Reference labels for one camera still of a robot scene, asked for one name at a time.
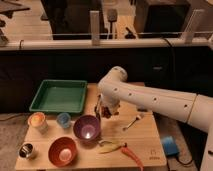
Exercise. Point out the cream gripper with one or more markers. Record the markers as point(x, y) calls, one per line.
point(113, 105)

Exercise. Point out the dark purple grape bunch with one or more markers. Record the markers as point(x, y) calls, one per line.
point(106, 112)

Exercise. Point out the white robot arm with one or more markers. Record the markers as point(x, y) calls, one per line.
point(191, 108)

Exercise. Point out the purple bowl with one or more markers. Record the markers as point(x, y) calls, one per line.
point(87, 128)

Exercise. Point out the red bowl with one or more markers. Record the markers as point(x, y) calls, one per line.
point(62, 151)

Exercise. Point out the blue sponge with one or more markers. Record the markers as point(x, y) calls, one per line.
point(142, 109)

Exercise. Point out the metal fork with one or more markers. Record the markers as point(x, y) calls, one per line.
point(137, 118)

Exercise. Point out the yellow banana peel toy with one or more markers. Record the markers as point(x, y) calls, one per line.
point(107, 146)

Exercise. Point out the orange carrot toy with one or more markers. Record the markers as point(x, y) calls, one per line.
point(125, 150)

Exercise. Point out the small blue cup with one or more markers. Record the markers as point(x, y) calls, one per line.
point(64, 120)

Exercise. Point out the green plastic tray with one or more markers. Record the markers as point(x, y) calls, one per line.
point(56, 96)

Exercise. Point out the blue round device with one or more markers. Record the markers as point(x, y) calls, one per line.
point(169, 146)

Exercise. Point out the orange cup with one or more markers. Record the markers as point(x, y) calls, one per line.
point(38, 121)

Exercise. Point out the silver metal cup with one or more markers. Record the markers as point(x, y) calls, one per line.
point(27, 151)

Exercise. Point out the black handled utensil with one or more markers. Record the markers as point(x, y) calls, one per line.
point(97, 108)

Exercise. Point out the white horizontal rail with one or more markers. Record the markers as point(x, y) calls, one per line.
point(103, 44)

